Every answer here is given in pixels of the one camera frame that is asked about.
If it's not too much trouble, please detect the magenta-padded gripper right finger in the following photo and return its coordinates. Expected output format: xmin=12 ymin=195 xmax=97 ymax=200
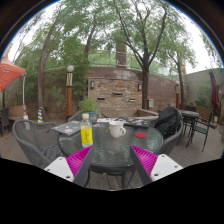
xmin=129 ymin=144 xmax=184 ymax=186

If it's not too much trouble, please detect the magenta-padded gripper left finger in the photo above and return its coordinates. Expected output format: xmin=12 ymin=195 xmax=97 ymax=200
xmin=43 ymin=145 xmax=96 ymax=188

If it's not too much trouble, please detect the yellow-labelled clear drink bottle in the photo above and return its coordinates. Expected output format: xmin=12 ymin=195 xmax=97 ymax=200
xmin=80 ymin=113 xmax=94 ymax=148

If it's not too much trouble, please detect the flat round red coaster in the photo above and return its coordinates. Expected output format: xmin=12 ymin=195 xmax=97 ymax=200
xmin=134 ymin=131 xmax=148 ymax=139

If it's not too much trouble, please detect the grey chair under black jacket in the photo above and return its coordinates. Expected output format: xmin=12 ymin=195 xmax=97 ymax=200
xmin=156 ymin=106 xmax=184 ymax=156

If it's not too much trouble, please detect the grey laptop with stickers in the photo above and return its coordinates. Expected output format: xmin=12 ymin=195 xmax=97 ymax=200
xmin=51 ymin=120 xmax=83 ymax=136

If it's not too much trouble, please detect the dark laptop with stickers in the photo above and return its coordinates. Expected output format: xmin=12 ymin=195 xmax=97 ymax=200
xmin=118 ymin=116 xmax=151 ymax=129

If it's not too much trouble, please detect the white ceramic mug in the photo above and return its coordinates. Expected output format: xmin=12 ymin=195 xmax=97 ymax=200
xmin=108 ymin=119 xmax=127 ymax=139

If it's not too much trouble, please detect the grey wicker armchair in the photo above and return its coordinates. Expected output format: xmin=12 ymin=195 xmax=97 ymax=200
xmin=12 ymin=119 xmax=66 ymax=169

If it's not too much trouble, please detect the green plant in teal pot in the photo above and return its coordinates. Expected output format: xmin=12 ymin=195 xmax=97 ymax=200
xmin=78 ymin=95 xmax=100 ymax=123

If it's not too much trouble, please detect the blue yellow striped cone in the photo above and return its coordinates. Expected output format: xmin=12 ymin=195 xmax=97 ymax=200
xmin=36 ymin=106 xmax=45 ymax=124

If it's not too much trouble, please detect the round dark patio table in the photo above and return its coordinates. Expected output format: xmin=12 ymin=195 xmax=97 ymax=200
xmin=179 ymin=109 xmax=200 ymax=136

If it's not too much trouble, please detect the black metal chair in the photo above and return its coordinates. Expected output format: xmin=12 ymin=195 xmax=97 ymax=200
xmin=186 ymin=111 xmax=214 ymax=153

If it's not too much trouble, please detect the dark-trunked tall tree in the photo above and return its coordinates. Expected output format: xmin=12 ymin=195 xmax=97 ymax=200
xmin=109 ymin=0 xmax=198 ymax=110

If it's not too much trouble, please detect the wooden planter bench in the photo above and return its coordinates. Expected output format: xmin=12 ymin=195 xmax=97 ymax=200
xmin=8 ymin=104 xmax=28 ymax=122

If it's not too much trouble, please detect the leaning thin-trunked tree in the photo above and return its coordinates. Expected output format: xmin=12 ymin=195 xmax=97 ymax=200
xmin=13 ymin=0 xmax=111 ymax=121

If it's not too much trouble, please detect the folded maroon umbrella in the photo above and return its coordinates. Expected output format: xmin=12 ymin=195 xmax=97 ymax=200
xmin=209 ymin=68 xmax=220 ymax=118

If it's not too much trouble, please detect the orange patio umbrella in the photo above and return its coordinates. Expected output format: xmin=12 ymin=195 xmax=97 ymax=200
xmin=0 ymin=54 xmax=29 ymax=120

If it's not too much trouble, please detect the wooden lamp post, globe light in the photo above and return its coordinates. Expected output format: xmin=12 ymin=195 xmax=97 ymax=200
xmin=65 ymin=64 xmax=75 ymax=121

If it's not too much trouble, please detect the slim wooden lamp post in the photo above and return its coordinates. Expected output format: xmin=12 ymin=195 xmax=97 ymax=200
xmin=175 ymin=80 xmax=181 ymax=109

